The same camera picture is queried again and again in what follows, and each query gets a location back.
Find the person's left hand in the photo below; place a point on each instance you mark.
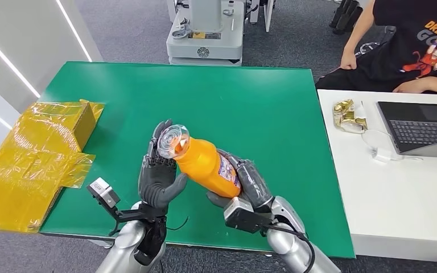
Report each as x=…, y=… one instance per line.
x=412, y=86

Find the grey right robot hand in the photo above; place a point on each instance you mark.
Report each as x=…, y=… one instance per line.
x=254, y=181

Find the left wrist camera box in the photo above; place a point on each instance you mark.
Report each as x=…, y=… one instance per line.
x=103, y=192

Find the yellow film wrapped cardboard box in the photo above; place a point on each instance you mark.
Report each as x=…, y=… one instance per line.
x=26, y=169

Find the grey laptop with black keyboard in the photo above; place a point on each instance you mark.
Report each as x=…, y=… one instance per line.
x=420, y=128

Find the black chair base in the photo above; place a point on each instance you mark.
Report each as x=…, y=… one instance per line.
x=344, y=17

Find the white charger adapter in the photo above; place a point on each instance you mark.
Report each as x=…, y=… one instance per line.
x=383, y=155

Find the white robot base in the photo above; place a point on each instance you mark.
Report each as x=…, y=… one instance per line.
x=211, y=41

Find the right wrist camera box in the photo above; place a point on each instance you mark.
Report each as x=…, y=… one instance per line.
x=241, y=216

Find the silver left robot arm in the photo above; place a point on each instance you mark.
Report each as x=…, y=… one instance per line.
x=128, y=248

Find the person's right hand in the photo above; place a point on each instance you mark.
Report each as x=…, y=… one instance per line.
x=348, y=59

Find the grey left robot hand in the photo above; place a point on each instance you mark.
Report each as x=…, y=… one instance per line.
x=158, y=184

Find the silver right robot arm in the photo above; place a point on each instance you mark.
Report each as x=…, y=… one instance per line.
x=290, y=245

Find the white furniture legs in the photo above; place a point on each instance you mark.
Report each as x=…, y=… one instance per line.
x=267, y=15

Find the crumpled gold foil wrapper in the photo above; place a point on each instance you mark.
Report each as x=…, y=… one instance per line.
x=349, y=116

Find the orange bottle with clear cap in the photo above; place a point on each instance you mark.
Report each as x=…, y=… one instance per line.
x=203, y=165

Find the person's right forearm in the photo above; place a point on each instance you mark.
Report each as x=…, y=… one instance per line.
x=360, y=26

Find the green table mat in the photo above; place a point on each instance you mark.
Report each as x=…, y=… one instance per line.
x=211, y=101

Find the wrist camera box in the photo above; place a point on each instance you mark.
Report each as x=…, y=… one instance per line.
x=241, y=216
x=103, y=192

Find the person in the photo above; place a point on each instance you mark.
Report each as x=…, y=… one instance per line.
x=403, y=49

